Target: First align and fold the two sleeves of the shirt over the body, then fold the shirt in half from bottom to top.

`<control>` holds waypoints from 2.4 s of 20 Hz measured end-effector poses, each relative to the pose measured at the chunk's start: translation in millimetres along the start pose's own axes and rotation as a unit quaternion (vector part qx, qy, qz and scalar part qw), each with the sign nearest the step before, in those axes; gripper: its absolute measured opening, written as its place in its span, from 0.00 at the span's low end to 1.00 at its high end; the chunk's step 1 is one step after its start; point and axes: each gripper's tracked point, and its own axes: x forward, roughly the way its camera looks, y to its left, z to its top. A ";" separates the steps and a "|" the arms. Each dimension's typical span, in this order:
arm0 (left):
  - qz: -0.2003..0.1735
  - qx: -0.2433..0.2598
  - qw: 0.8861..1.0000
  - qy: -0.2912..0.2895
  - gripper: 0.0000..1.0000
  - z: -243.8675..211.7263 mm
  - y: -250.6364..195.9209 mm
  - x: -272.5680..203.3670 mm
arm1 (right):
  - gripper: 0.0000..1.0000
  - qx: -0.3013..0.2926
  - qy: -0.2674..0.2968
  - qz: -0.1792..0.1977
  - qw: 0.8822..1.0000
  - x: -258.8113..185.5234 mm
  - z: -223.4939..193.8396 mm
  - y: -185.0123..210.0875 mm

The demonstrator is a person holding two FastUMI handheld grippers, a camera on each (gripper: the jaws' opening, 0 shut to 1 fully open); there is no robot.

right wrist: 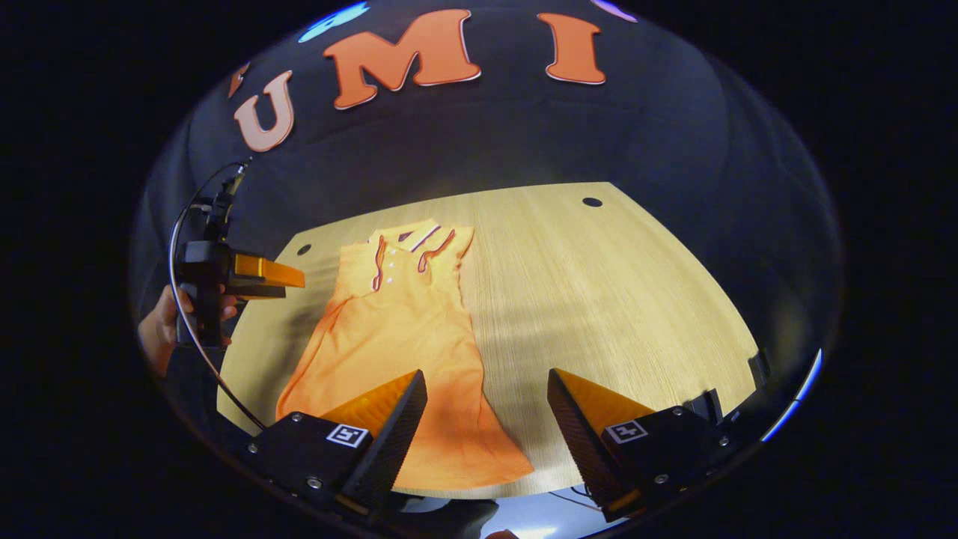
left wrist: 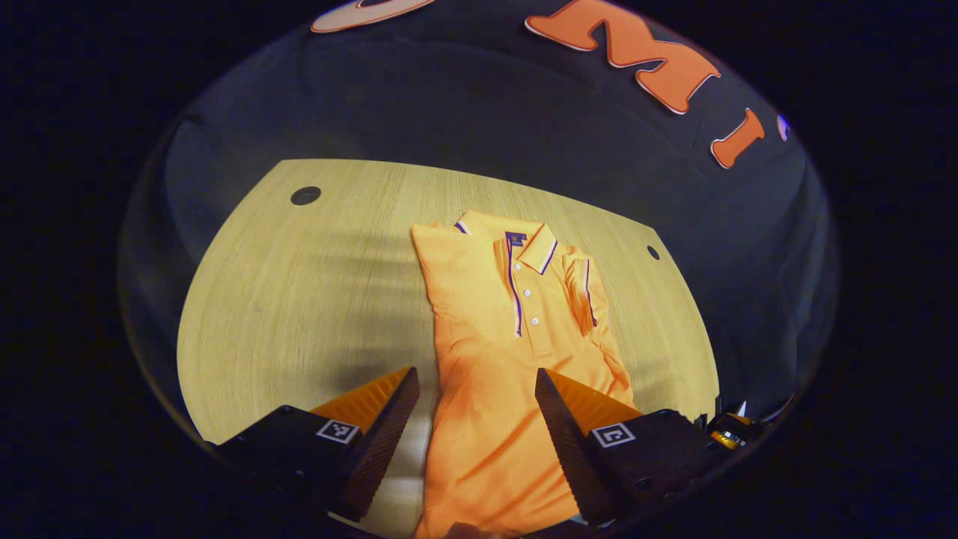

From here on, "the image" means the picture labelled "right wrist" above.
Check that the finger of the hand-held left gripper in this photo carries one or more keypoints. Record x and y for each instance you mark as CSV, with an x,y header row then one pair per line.
x,y
262,273

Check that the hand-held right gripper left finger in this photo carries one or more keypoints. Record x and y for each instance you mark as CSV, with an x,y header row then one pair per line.
x,y
397,442

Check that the orange T-shirt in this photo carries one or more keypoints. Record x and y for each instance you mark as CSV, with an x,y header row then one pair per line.
x,y
404,329

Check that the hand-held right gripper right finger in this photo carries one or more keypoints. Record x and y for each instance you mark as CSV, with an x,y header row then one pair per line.
x,y
576,442

